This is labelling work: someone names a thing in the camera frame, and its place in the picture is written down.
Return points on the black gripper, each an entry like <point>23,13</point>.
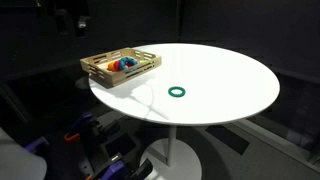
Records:
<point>71,5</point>

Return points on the wooden slatted tray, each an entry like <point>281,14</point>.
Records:
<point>115,79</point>

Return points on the purple clamp with orange tip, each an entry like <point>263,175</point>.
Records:
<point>80,124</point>

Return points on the white rounded object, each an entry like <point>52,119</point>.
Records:
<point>18,160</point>

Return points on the purple and black clamp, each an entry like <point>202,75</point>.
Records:
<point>115,168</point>

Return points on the white table pedestal base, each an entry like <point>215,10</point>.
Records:
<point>171,156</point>

